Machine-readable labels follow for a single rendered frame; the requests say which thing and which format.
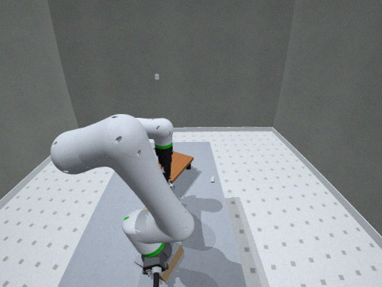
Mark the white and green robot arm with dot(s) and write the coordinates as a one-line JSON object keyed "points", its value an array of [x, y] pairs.
{"points": [[121, 142]]}

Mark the wooden dolly with black casters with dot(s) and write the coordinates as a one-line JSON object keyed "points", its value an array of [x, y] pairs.
{"points": [[178, 165]]}

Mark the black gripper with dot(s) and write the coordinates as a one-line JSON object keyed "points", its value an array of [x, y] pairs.
{"points": [[166, 165]]}

